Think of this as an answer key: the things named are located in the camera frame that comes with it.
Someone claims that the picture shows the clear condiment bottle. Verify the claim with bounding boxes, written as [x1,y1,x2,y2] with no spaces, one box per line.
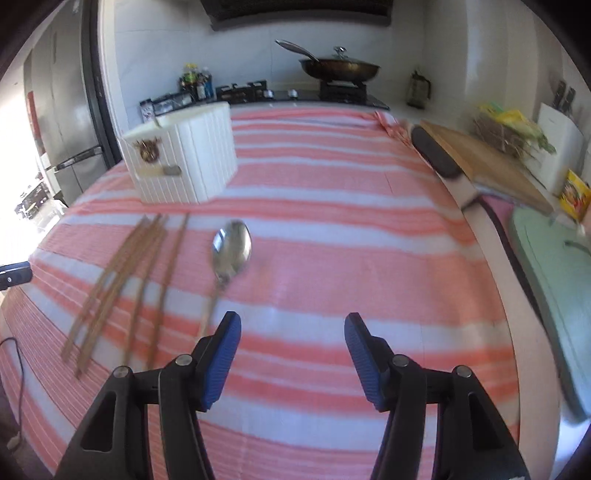
[198,69,216,101]

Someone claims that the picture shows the pale green tray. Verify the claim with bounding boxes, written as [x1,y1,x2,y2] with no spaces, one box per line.
[508,205,591,421]

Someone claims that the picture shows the yellow snack packet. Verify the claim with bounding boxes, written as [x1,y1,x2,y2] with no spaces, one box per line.
[560,168,591,220]

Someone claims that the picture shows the pink white striped cloth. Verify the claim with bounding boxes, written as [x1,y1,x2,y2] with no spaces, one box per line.
[0,104,520,480]

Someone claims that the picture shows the metal spoon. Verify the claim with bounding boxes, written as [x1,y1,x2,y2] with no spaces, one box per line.
[198,220,253,340]

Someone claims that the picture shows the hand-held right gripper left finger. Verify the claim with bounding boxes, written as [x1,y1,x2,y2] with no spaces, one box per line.
[54,311,242,480]

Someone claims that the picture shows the black textured brush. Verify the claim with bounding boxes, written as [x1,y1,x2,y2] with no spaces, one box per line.
[411,126,462,180]

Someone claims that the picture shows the glass wok lid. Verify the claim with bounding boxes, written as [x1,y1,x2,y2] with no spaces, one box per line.
[318,46,377,65]

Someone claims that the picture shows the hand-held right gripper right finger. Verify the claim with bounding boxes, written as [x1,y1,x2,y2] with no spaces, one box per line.
[344,312,532,480]

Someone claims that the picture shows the black cable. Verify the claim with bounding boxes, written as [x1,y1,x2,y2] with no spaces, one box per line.
[0,337,29,450]

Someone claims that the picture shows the pink dark-edged mat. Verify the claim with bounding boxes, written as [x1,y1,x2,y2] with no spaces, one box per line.
[478,194,573,407]

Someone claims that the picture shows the dark wok with handle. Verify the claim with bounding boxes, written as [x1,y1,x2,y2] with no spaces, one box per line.
[276,39,382,83]

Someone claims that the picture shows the white ribbed storage box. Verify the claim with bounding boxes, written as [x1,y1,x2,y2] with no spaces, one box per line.
[119,102,238,205]

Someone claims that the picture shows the wooden cutting board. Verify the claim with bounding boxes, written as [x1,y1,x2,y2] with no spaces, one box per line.
[419,120,555,215]

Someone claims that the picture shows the white knife block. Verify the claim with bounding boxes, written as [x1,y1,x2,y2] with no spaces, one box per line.
[536,80,585,185]

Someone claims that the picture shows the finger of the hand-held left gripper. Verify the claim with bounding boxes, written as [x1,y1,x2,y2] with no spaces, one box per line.
[0,261,33,290]

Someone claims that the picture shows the yellow plastic bag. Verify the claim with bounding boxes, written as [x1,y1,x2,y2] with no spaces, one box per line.
[478,104,557,153]

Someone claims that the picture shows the black gas stove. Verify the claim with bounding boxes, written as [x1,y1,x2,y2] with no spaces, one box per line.
[215,80,391,109]

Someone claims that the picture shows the black seasoning box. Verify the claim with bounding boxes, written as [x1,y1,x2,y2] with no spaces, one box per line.
[140,91,192,123]

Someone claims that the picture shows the grey refrigerator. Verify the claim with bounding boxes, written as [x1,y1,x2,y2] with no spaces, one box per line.
[23,0,116,204]

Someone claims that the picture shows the dark water jug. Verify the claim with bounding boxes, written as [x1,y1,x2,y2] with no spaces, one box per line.
[407,70,432,110]

